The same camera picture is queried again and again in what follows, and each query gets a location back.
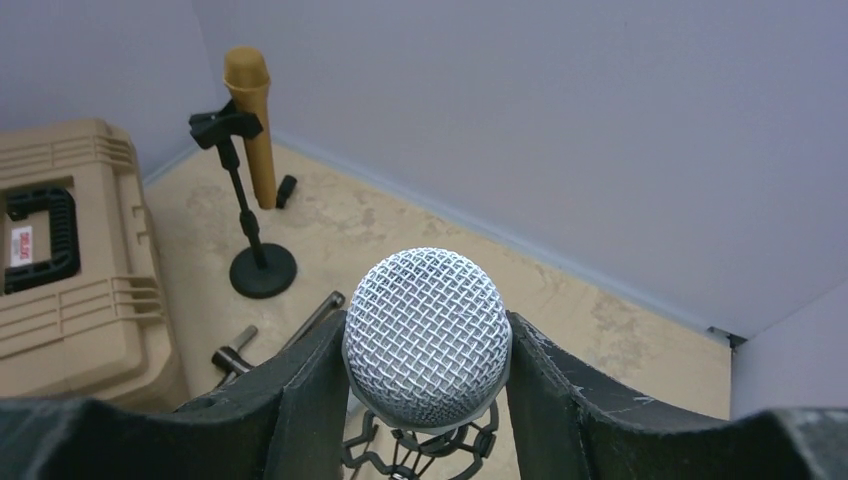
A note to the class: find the white microphone silver grille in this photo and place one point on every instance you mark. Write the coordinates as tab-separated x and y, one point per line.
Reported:
427	343

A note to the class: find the gold microphone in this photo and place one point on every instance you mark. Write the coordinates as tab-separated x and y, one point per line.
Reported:
248	81

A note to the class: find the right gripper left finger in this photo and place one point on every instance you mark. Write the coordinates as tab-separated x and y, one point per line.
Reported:
282	420

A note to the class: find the black tripod shock mount stand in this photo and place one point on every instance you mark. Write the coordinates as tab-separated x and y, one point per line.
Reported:
412	456

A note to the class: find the grey metal T-bar tool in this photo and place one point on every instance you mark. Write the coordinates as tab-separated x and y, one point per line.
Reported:
243	353

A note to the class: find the black clip stand round base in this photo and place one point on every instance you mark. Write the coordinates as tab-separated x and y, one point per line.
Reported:
262	270

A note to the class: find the small black adapter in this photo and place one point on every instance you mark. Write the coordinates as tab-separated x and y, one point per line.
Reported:
285	190

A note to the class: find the tan hard case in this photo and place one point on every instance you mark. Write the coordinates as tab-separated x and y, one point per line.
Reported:
83	310

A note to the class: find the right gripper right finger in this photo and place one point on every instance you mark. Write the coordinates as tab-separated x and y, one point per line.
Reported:
572	421

